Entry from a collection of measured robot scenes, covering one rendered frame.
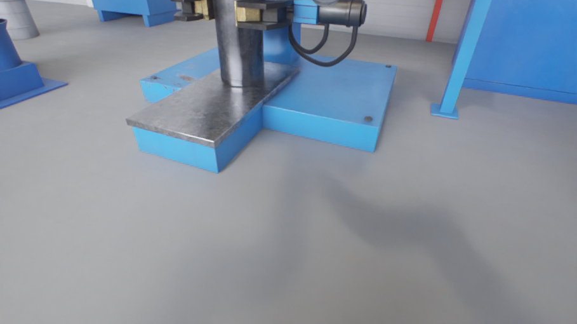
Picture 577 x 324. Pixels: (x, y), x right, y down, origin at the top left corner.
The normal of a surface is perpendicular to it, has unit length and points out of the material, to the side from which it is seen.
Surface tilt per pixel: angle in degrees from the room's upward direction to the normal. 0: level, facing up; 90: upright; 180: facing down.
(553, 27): 90
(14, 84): 90
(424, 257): 0
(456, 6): 90
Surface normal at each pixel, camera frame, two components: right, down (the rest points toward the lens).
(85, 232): 0.02, -0.84
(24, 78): 0.92, 0.22
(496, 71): -0.38, 0.50
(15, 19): 0.77, 0.36
